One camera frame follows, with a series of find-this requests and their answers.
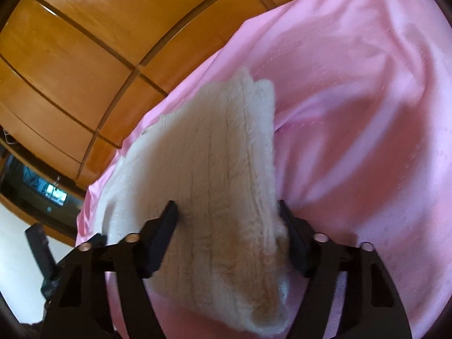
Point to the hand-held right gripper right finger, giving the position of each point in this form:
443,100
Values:
295,240

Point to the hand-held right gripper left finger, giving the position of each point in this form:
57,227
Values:
164,236

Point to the white knitted towel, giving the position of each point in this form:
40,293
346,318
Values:
219,169

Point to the dark television screen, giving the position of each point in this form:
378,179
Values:
42,187

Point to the pink bed sheet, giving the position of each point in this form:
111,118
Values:
353,113

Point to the wooden wardrobe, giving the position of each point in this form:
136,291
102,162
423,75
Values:
70,60

